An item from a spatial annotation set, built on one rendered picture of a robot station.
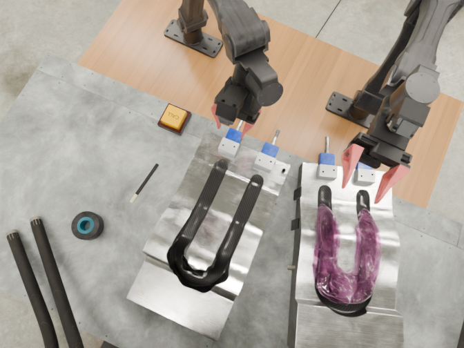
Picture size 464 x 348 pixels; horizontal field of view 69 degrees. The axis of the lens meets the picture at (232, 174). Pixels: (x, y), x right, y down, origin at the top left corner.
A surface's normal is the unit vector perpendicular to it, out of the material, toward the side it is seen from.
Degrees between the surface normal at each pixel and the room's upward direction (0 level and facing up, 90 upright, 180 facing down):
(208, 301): 0
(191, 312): 0
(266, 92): 69
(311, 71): 0
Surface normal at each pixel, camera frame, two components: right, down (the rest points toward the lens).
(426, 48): 0.00, -0.25
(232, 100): 0.21, -0.66
